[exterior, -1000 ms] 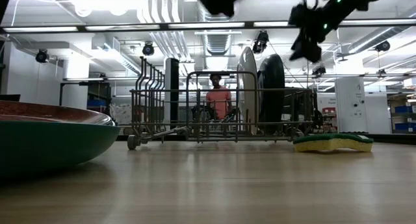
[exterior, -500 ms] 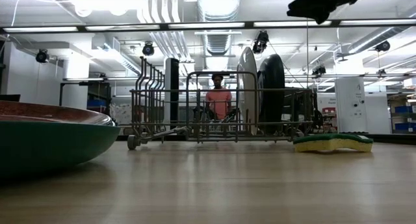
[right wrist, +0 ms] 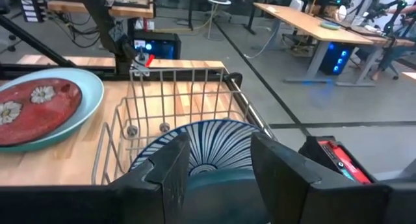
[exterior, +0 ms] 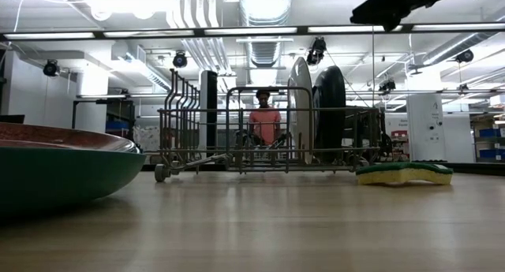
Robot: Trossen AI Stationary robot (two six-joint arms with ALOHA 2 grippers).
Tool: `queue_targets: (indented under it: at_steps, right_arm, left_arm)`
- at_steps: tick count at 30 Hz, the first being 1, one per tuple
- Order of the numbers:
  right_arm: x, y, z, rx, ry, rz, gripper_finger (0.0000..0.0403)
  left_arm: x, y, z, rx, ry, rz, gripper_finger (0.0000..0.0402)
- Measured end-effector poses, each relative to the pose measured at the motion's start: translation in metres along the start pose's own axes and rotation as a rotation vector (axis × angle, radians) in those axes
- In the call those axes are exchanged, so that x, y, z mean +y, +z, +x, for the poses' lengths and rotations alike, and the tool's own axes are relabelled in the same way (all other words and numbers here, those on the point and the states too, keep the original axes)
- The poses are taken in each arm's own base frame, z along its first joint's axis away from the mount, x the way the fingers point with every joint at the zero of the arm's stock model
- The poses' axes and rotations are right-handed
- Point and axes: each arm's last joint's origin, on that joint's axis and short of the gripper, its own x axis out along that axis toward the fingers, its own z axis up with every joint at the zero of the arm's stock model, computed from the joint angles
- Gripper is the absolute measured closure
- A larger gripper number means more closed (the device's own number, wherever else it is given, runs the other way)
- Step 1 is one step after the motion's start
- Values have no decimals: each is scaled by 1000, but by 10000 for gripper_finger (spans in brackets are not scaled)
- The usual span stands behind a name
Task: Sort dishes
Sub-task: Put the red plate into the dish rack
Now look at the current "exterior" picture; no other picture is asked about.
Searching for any dark plate with dashed rim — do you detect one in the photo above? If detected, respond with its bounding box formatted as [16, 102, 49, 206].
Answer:
[311, 65, 347, 165]

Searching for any blue and white striped plate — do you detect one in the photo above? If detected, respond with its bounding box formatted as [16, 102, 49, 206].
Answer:
[286, 57, 316, 166]

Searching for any brown plate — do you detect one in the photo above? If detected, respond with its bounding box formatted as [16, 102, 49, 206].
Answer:
[0, 121, 142, 151]

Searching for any white column machine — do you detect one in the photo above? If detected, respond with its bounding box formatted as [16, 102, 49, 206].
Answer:
[406, 92, 447, 163]

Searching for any person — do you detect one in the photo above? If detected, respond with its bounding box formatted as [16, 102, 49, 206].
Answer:
[247, 89, 283, 147]

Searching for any green and yellow sponge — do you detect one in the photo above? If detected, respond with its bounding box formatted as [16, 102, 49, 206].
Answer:
[355, 161, 455, 186]

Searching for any white and black pillar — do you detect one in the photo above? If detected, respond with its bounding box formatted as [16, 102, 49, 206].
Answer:
[198, 69, 219, 155]

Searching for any white patterned sheet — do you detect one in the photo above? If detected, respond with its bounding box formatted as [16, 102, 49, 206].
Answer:
[133, 125, 163, 153]

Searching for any red crate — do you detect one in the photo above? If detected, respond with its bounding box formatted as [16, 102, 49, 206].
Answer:
[106, 129, 132, 143]

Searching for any large green bowl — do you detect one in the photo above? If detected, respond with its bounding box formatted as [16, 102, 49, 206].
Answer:
[0, 143, 148, 216]

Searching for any black overhead frame bar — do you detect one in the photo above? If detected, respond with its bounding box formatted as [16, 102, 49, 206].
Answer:
[0, 21, 505, 43]

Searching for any ribbed silver duct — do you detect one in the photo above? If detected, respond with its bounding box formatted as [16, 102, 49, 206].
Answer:
[238, 0, 295, 69]

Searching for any grey wire dish rack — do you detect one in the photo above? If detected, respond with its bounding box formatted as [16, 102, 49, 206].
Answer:
[153, 69, 386, 183]

